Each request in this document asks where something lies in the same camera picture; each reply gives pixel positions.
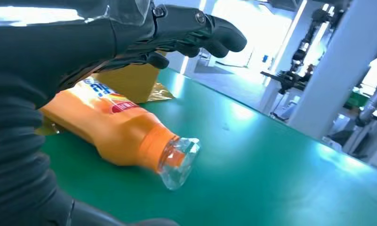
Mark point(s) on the white square pillar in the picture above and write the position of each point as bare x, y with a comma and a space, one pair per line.
338, 62

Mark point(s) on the black robot on stand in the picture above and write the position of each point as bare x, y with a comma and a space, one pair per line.
288, 78

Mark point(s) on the brown cardboard box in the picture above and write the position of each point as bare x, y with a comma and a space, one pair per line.
129, 82

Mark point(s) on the green crate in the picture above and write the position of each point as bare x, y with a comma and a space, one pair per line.
356, 99

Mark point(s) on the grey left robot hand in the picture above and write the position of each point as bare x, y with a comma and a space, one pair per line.
66, 43

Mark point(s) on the orange bottle with clear cap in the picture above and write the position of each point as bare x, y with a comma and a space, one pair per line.
119, 131

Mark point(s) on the left arm ribbed grey sleeve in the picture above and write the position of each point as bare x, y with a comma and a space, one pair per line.
16, 156

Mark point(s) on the silver duct pipe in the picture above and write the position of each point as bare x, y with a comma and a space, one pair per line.
373, 103

